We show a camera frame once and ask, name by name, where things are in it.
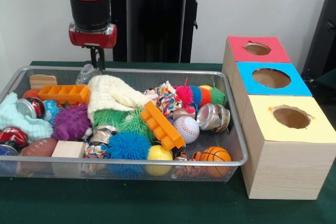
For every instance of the cream knitted cloth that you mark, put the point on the cream knitted cloth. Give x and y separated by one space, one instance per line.
113 95

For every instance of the yellow ball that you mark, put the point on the yellow ball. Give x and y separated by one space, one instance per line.
159 156

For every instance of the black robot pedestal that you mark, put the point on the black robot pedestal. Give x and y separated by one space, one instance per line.
152 35

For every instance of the long flat orange toy brick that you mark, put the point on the long flat orange toy brick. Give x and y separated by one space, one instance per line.
63 94

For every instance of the small orange basketball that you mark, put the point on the small orange basketball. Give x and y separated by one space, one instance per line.
215 154

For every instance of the purple spiky ball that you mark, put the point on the purple spiky ball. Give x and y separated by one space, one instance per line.
70 123

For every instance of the crushed silver can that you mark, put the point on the crushed silver can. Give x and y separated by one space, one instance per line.
212 116

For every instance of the green spiky ball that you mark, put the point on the green spiky ball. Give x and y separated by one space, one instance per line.
137 124

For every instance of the blue spiky ball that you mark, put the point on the blue spiky ball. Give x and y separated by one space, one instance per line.
128 146

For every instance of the white baseball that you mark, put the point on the white baseball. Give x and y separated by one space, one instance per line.
187 129

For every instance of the orange toy brick round studs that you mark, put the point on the orange toy brick round studs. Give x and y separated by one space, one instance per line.
163 124

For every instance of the wooden box three holes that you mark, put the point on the wooden box three holes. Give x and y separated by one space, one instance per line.
283 161

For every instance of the clear shallow mesh bin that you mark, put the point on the clear shallow mesh bin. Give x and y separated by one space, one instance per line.
68 171

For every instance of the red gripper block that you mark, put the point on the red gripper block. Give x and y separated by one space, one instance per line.
94 38

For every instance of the dark green table cloth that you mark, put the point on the dark green table cloth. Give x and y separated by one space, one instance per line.
157 203

